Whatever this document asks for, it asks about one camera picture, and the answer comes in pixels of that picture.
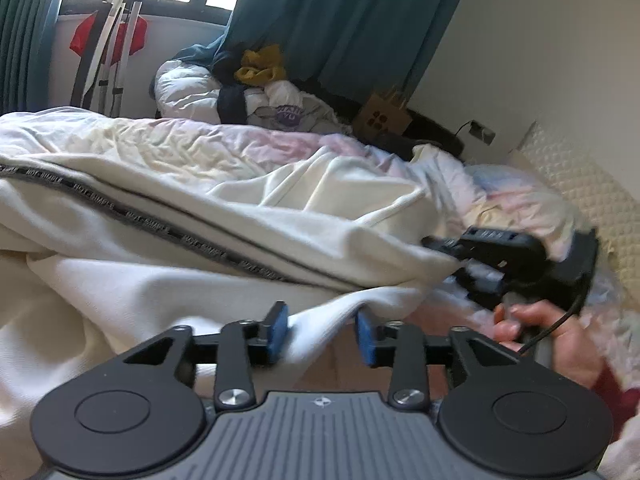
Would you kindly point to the yellow cloth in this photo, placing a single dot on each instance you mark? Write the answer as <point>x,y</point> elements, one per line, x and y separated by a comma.
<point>260,67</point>

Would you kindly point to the cream textured pillow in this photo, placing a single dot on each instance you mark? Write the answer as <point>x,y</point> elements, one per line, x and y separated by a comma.
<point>590,185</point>

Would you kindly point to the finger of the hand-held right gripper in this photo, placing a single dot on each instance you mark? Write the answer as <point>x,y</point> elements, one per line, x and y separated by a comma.
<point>480,282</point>
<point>465,245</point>

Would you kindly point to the person's right hand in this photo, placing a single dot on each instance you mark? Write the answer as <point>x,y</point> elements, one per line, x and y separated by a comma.
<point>560,345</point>

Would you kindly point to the brown cardboard box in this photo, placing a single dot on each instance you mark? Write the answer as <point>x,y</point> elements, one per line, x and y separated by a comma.
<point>382,115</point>

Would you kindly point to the black bag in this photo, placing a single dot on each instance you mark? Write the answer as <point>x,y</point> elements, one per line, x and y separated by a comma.
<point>435,137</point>

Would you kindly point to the wall socket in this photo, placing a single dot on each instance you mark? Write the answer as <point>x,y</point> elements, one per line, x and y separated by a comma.
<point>481,132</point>

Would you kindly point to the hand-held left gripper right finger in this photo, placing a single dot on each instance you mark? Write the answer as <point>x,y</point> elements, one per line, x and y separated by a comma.
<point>366,337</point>

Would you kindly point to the white pants with black band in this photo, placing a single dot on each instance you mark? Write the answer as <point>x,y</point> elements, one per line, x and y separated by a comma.
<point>150,285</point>

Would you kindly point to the dark navy cloth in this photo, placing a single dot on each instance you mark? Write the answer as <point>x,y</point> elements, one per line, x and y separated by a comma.
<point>231,105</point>

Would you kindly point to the narrow teal curtain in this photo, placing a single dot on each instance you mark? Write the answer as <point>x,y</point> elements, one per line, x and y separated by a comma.
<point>25,35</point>

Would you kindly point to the pastel pink white blanket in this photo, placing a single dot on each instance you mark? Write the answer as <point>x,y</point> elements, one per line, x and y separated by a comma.
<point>200,135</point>

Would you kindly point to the large teal curtain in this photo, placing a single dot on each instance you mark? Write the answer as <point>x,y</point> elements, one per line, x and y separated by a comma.
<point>350,20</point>

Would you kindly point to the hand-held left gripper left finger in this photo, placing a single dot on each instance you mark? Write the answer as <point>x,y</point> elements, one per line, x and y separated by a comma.
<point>276,335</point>

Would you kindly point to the red cloth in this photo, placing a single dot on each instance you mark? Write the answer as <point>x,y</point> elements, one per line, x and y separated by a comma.
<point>82,40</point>

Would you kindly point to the pile of clothes and duvet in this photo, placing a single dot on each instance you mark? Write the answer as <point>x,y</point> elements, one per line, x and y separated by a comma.
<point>185,90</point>

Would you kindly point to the white shirt with purple print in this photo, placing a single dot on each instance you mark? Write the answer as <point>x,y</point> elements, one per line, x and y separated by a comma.
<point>290,112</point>

